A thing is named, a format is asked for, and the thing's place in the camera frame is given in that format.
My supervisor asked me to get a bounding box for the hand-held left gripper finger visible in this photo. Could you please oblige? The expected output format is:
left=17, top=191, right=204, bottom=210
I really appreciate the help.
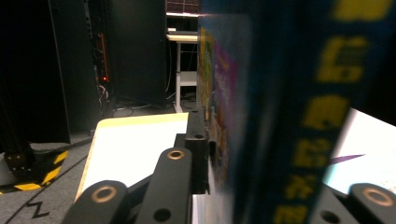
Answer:
left=184, top=108, right=209, bottom=194

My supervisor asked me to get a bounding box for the dark blue picture book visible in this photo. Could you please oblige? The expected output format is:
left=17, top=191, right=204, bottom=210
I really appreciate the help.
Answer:
left=195, top=0, right=396, bottom=224

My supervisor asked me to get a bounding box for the white metal stand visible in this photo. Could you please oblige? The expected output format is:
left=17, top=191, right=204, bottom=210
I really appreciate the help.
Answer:
left=165, top=27, right=200, bottom=114

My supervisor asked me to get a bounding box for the dark equipment rack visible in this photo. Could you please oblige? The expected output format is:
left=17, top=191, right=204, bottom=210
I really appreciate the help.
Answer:
left=83, top=0, right=113, bottom=110

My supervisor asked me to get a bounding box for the black yellow striped stand base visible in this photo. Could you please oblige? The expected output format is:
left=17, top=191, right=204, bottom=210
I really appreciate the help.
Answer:
left=0, top=148, right=70, bottom=193

